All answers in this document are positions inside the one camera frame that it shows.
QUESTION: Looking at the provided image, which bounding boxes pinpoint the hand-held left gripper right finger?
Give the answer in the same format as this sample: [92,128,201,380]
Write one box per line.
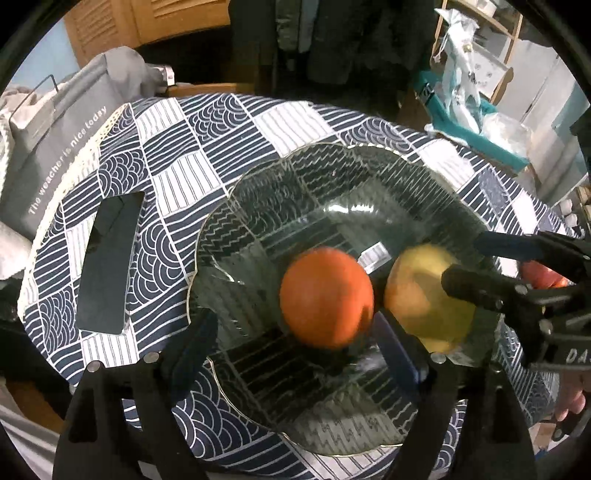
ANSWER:
[372,310,539,480]

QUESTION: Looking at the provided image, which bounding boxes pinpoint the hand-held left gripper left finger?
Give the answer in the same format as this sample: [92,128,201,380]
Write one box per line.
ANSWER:
[52,308,219,480]

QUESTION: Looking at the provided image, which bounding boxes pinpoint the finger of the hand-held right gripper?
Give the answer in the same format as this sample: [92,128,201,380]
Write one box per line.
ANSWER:
[475,230,591,278]
[441,264,591,333]

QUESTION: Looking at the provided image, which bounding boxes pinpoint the yellow green apple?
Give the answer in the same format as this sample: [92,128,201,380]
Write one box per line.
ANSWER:
[385,244,477,355]

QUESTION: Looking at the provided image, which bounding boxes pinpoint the orange tangerine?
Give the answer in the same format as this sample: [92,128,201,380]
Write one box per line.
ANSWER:
[279,247,376,350]

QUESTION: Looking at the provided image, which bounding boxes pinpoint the ribbed glass bowl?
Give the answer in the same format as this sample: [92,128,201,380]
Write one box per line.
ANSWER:
[187,142,502,459]

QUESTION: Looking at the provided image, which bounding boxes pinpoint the person's right hand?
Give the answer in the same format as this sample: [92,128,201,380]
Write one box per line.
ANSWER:
[556,369,591,420]

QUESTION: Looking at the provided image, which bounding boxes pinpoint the small red apple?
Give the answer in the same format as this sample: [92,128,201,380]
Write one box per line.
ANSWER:
[522,261,568,289]

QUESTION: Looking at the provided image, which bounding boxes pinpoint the teal box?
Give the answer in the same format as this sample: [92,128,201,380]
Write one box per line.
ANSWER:
[413,69,531,175]

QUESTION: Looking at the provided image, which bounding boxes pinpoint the clear plastic bag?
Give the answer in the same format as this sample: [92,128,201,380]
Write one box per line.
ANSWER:
[480,113,533,158]

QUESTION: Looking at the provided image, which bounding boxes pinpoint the black smartphone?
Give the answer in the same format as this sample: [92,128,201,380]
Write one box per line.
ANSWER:
[76,191,146,335]

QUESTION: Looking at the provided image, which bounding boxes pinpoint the brown cardboard box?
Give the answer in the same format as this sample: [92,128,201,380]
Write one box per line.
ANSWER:
[401,87,445,136]

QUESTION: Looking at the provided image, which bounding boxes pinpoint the clear plastic bags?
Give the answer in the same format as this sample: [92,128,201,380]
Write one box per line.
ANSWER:
[431,8,486,136]

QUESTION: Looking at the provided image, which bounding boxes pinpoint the navy white patterned tablecloth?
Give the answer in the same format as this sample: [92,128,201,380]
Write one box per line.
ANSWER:
[18,92,578,480]

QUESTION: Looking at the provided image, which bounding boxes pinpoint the grey fabric bag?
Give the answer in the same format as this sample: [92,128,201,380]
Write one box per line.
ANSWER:
[0,46,155,282]

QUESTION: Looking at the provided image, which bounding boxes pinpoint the dark jacket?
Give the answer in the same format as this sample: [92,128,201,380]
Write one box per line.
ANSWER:
[228,0,437,109]

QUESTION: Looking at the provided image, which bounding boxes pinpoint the wooden louvered door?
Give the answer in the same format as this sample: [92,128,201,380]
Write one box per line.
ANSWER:
[65,0,232,65]

